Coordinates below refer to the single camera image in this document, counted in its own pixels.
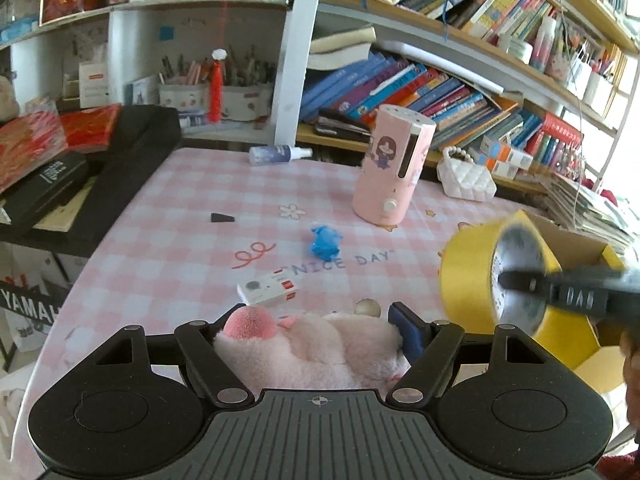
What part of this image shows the yellow tape roll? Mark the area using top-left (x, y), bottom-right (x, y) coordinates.
top-left (439, 210), bottom-right (620, 382)

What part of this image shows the pink plush toy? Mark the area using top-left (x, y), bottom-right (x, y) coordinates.
top-left (213, 307), bottom-right (409, 396)

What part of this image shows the small white red box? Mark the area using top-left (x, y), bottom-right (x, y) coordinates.
top-left (236, 269), bottom-right (297, 307)

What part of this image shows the blue bag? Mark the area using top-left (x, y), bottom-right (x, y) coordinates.
top-left (310, 226), bottom-right (343, 262)

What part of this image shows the yellow cardboard box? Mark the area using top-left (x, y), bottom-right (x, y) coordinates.
top-left (514, 210), bottom-right (624, 393)

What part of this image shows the stack of papers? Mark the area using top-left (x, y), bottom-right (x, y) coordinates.
top-left (540, 174), bottom-right (639, 262)

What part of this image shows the white quilted mini bag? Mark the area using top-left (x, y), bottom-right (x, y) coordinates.
top-left (436, 146), bottom-right (497, 202)

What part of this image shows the pink checkered tablecloth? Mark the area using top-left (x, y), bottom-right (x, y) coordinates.
top-left (12, 145), bottom-right (547, 476)

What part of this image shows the small black wedge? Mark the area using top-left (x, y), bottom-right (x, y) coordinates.
top-left (210, 212), bottom-right (235, 223)

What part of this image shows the pink cylindrical humidifier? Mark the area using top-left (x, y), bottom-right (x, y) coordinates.
top-left (352, 104), bottom-right (436, 226)

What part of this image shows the blue spray bottle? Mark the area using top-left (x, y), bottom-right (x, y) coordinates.
top-left (248, 145), bottom-right (314, 167)

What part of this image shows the black long box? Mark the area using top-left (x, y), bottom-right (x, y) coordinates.
top-left (1, 151), bottom-right (89, 230)

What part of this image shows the black keyboard piano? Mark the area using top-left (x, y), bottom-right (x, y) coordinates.
top-left (1, 105), bottom-right (182, 258)

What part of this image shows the white pen holder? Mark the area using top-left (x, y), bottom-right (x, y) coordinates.
top-left (157, 81), bottom-right (276, 124)

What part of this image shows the red tassel ornament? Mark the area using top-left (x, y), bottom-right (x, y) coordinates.
top-left (208, 48), bottom-right (227, 124)

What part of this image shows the red gift bag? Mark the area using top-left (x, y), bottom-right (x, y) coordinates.
top-left (1, 102), bottom-right (122, 192)

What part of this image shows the beige plush cloth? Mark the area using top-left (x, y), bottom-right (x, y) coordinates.
top-left (0, 76), bottom-right (20, 124)

